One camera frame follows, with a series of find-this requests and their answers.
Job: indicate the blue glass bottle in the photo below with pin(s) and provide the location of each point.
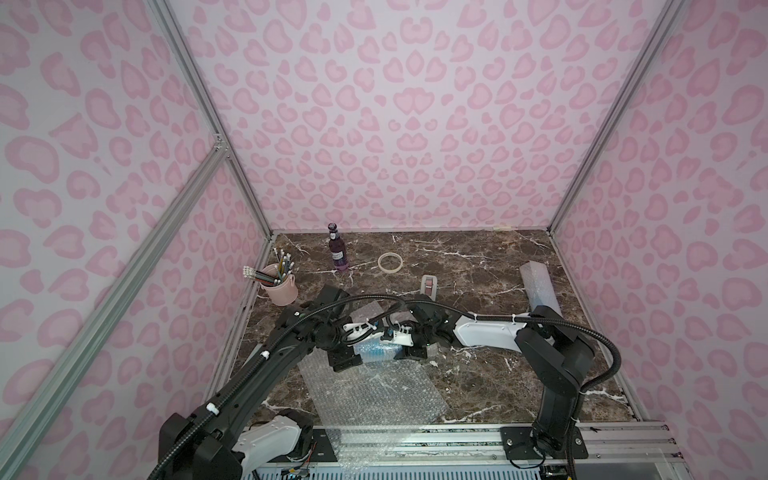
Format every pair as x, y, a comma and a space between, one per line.
376, 351

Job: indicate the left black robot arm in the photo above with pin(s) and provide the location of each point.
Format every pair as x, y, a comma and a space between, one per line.
202, 444

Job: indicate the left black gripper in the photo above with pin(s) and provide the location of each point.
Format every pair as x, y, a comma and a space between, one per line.
342, 354

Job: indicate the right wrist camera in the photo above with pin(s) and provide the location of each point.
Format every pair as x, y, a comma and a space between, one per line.
397, 335

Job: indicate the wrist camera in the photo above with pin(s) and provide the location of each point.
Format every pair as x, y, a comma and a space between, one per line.
355, 330
397, 335

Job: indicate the purple glass bottle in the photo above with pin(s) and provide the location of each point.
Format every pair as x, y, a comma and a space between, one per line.
337, 248

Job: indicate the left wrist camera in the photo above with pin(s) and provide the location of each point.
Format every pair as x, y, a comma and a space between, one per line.
355, 330

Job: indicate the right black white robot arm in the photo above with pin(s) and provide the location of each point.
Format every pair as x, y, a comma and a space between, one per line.
607, 363

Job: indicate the white tape dispenser pink roll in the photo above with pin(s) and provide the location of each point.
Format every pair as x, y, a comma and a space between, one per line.
428, 286

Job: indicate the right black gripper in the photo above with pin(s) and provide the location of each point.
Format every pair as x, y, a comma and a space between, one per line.
417, 344

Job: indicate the bubble wrap sheet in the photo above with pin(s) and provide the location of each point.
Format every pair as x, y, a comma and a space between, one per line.
369, 311
368, 410
538, 286

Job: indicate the pink pen cup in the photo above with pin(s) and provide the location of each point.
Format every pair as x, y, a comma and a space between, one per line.
284, 293

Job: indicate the beige masking tape roll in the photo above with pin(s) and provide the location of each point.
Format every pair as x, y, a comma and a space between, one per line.
390, 263

